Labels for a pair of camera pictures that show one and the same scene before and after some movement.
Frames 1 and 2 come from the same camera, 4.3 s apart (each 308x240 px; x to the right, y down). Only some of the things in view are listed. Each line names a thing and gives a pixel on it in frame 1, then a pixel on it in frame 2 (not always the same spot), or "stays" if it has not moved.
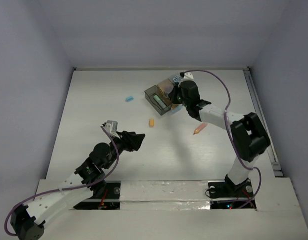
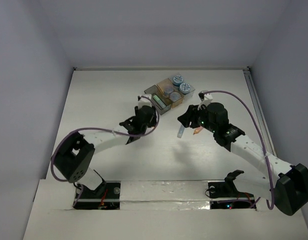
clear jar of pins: x=167 y=89 stays
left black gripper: x=127 y=141 -> x=131 y=124
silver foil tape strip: x=164 y=195 stays
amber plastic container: x=166 y=87 stays
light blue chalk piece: x=176 y=109 -> x=180 y=131
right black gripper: x=173 y=95 -> x=189 y=115
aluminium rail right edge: x=256 y=101 stays
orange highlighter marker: x=199 y=128 stays
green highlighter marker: x=160 y=102 stays
